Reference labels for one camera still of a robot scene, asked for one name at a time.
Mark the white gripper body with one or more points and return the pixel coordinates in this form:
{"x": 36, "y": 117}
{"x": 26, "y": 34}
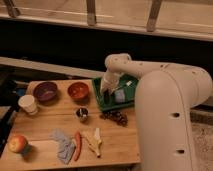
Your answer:
{"x": 109, "y": 82}

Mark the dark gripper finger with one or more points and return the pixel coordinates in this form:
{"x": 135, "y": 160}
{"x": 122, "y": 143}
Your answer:
{"x": 106, "y": 97}

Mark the white handled brush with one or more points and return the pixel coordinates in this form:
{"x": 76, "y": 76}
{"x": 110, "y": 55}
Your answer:
{"x": 128, "y": 83}

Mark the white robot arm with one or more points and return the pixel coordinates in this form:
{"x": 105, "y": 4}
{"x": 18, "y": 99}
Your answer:
{"x": 164, "y": 95}

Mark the green tray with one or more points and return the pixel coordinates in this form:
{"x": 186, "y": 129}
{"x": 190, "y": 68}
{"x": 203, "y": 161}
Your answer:
{"x": 112, "y": 105}

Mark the pale blue sponge block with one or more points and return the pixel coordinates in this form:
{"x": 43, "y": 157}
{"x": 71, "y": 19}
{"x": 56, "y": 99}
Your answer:
{"x": 119, "y": 96}

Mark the dark grape bunch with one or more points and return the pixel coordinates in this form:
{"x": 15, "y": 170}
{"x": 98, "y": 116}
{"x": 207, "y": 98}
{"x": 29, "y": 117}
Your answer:
{"x": 116, "y": 116}

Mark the orange bowl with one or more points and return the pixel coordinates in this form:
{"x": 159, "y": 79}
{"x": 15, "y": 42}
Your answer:
{"x": 78, "y": 91}

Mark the small metal cup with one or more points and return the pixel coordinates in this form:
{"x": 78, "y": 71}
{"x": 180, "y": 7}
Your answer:
{"x": 82, "y": 114}

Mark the orange carrot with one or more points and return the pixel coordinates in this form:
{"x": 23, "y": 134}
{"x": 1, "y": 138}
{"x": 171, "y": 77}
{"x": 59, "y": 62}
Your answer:
{"x": 78, "y": 141}

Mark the wooden board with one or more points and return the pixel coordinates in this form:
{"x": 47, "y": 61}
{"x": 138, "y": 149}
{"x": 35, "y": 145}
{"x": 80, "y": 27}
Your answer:
{"x": 119, "y": 144}

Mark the purple bowl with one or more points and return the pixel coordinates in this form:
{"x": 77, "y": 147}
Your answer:
{"x": 45, "y": 91}

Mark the grey blue cloth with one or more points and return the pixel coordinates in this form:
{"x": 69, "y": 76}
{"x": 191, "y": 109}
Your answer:
{"x": 66, "y": 146}

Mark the white paper cup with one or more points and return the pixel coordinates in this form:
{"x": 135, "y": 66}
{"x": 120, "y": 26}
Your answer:
{"x": 28, "y": 104}

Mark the red apple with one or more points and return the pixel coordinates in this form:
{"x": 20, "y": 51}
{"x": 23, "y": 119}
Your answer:
{"x": 17, "y": 143}

